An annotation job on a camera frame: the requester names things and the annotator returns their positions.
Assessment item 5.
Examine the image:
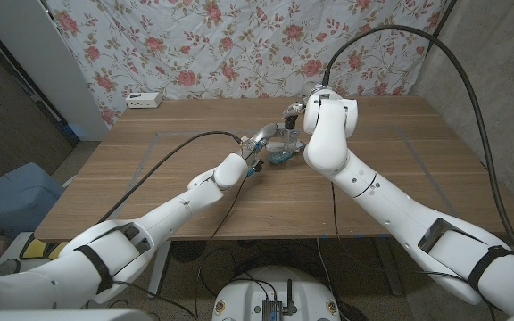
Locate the thin black left wrist cable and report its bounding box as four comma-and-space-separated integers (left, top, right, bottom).
194, 173, 252, 320

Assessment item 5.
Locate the clear plastic bottle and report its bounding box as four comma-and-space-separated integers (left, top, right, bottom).
281, 128, 305, 152

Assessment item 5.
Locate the yellow black floor pad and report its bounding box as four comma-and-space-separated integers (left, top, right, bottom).
47, 241, 69, 259
19, 235, 49, 260

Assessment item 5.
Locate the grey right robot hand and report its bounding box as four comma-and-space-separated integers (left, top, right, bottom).
282, 81, 329, 119

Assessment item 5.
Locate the blue storage bin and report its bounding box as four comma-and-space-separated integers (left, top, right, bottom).
0, 161, 65, 240

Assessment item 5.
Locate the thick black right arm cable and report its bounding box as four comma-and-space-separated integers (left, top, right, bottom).
322, 24, 514, 259

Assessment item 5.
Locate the teal toy phone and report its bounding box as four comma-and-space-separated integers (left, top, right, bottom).
268, 149, 301, 165

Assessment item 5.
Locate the white table leg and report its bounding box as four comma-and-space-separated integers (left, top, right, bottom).
147, 240, 172, 300

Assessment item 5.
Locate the white power strip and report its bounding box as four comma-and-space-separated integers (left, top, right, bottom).
125, 91, 163, 110

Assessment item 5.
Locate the grey table leg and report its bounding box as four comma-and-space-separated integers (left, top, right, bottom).
375, 240, 404, 298

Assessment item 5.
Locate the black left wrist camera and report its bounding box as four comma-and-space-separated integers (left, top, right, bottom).
246, 159, 265, 177

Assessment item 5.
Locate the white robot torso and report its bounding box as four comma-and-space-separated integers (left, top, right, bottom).
211, 266, 342, 321

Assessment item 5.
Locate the black round floor fan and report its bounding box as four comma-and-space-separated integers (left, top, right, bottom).
170, 240, 207, 263

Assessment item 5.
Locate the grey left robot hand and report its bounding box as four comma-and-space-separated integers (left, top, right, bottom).
240, 122, 306, 160

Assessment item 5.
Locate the white partition board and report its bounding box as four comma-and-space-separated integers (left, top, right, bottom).
0, 0, 110, 143

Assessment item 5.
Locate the floral backdrop cloth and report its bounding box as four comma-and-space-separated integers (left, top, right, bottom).
45, 0, 448, 128

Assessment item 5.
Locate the grey floor cable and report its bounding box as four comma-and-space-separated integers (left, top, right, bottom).
316, 237, 335, 289

